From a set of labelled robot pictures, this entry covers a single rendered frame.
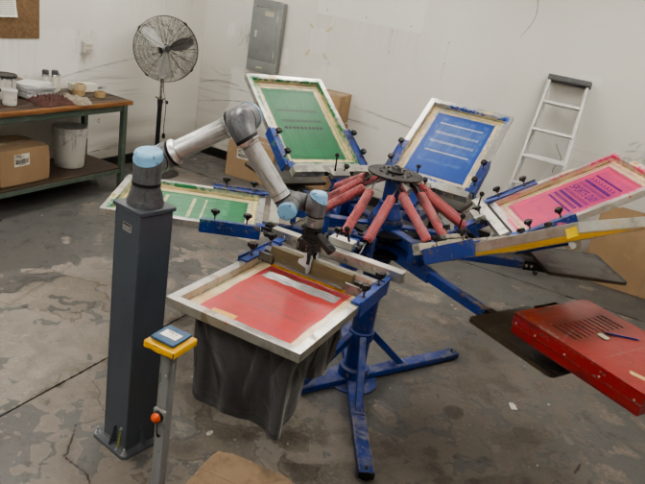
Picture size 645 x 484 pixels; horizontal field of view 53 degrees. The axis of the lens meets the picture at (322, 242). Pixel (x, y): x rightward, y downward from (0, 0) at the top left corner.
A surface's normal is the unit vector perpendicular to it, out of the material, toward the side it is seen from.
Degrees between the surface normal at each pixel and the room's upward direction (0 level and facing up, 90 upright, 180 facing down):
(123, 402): 90
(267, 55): 90
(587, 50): 90
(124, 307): 90
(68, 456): 0
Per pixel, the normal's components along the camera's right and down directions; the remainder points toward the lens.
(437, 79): -0.46, 0.25
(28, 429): 0.16, -0.92
